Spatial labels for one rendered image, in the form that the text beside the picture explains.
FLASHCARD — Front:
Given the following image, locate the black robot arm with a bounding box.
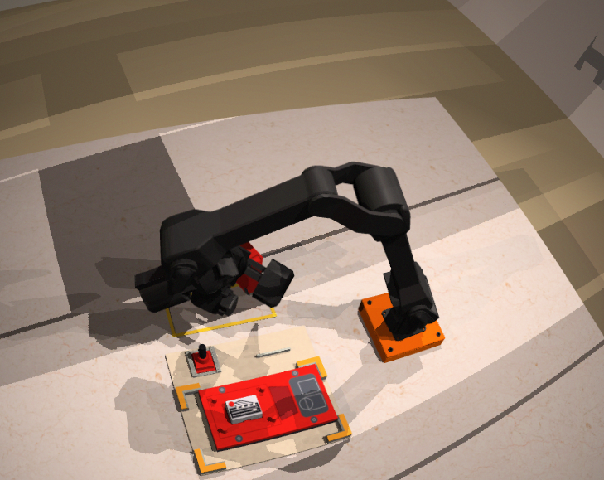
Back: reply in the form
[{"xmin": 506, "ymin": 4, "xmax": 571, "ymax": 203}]
[{"xmin": 134, "ymin": 162, "xmax": 440, "ymax": 341}]

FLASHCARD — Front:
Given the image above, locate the red rectangular shell with corner bosses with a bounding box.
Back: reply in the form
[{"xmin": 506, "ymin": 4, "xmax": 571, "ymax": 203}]
[{"xmin": 236, "ymin": 242, "xmax": 263, "ymax": 295}]

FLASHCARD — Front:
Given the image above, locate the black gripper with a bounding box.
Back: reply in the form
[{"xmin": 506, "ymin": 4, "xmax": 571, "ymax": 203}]
[{"xmin": 220, "ymin": 246, "xmax": 294, "ymax": 308}]

